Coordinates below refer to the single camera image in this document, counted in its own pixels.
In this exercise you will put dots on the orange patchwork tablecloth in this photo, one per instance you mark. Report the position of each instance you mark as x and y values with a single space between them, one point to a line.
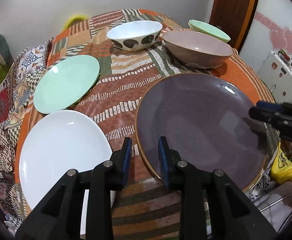
145 210

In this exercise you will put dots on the large purple plate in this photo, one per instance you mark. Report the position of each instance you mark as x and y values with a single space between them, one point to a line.
205 119

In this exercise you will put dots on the white blue patterned blanket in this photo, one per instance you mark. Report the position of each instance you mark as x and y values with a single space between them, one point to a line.
16 91

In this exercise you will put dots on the mint green bowl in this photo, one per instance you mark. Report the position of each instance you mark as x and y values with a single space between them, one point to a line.
206 28

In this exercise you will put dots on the white bowl dark spots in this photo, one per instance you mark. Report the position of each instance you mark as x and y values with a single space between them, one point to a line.
136 35

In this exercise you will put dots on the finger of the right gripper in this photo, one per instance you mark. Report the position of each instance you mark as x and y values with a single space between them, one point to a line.
267 106
268 115

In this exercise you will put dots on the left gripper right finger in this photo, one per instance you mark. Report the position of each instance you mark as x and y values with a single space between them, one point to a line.
212 206

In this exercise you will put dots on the mint green plate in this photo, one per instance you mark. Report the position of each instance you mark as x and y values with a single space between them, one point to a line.
65 83

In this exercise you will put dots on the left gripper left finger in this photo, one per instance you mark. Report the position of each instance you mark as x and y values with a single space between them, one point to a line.
58 214

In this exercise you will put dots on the white plate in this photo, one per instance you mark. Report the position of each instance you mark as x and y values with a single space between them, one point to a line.
60 142

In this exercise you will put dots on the pink beige bowl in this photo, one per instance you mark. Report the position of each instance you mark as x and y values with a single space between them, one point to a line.
196 49

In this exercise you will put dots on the yellow printed fabric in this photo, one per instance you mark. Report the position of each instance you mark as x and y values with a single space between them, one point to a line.
281 169

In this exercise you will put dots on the brown wooden door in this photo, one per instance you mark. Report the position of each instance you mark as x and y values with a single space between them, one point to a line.
234 17

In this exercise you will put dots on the yellow foam tube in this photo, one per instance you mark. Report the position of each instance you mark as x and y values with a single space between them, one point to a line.
74 20

